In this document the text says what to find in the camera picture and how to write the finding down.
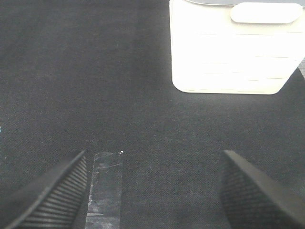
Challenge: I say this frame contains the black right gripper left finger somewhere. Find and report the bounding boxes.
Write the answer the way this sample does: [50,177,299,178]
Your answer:
[0,151,88,229]

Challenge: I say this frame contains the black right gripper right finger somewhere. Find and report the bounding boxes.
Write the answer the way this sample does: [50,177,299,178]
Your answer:
[219,150,305,229]

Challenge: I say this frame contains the clear tape strip right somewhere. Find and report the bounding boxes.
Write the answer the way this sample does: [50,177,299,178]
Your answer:
[85,151,123,229]

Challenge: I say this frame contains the black table cloth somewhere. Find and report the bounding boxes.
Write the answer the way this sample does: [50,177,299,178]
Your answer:
[0,0,305,229]

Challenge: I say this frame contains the cream plastic storage bin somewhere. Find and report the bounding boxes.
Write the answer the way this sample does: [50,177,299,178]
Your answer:
[169,0,305,94]

